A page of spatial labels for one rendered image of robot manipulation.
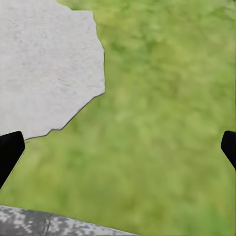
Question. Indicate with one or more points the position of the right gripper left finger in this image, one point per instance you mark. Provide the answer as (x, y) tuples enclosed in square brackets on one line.
[(11, 148)]

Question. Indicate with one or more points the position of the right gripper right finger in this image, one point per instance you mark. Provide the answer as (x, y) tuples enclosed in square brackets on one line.
[(228, 146)]

